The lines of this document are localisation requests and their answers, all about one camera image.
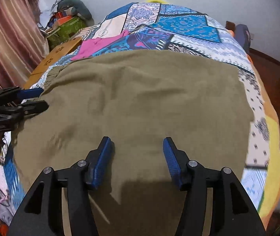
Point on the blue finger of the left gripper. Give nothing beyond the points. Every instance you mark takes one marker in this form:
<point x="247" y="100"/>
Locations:
<point x="33" y="108"/>
<point x="29" y="93"/>

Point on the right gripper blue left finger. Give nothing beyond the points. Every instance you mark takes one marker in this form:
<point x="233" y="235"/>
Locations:
<point x="97" y="161"/>

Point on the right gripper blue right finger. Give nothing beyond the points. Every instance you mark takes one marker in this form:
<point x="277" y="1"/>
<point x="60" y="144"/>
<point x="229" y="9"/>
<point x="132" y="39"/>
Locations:
<point x="176" y="161"/>

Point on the olive green pants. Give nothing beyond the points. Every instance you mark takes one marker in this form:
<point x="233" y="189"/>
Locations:
<point x="137" y="98"/>

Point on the wooden lap table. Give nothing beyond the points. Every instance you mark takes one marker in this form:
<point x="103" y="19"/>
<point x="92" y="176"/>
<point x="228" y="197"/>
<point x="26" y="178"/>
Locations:
<point x="55" y="55"/>

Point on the striped pink curtain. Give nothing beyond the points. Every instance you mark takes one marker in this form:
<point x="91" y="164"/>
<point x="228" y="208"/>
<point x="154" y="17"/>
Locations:
<point x="22" y="45"/>

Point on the green patterned bag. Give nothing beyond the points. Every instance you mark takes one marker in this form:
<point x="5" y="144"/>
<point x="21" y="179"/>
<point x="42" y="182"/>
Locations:
<point x="64" y="32"/>

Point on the pink folded garment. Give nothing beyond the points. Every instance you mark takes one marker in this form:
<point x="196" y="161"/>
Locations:
<point x="91" y="46"/>

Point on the yellow orange bed sheet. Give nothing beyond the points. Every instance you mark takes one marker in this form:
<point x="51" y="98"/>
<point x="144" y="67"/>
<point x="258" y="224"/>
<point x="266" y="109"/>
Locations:
<point x="252" y="126"/>

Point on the blue patchwork bedspread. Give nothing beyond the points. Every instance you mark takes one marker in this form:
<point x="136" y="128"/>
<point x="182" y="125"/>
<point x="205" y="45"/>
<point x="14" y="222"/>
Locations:
<point x="151" y="26"/>

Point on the dark blue backpack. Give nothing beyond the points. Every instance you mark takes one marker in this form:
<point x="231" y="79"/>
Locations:
<point x="242" y="36"/>

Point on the yellow pillow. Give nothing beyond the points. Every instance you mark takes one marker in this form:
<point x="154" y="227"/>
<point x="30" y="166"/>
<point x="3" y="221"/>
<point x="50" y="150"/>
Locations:
<point x="157" y="1"/>

